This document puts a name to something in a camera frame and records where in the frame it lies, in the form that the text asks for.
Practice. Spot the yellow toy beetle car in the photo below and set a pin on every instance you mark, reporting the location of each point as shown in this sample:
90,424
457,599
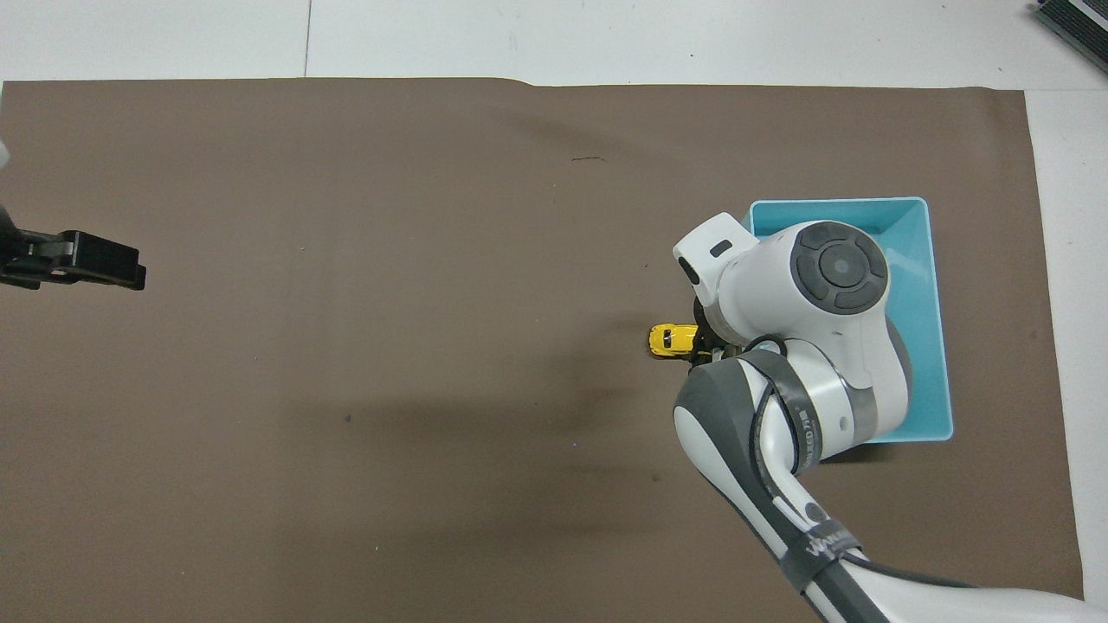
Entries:
668,339

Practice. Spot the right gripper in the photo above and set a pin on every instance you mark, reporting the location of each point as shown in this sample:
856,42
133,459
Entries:
698,317

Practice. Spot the black stand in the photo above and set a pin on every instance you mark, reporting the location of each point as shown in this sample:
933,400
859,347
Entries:
1078,19

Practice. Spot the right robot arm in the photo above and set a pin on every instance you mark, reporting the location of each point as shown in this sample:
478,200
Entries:
779,294

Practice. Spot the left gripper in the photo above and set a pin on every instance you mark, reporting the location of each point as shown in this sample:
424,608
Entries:
5,221

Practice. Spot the light blue plastic bin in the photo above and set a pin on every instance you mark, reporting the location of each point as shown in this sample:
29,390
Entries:
919,285

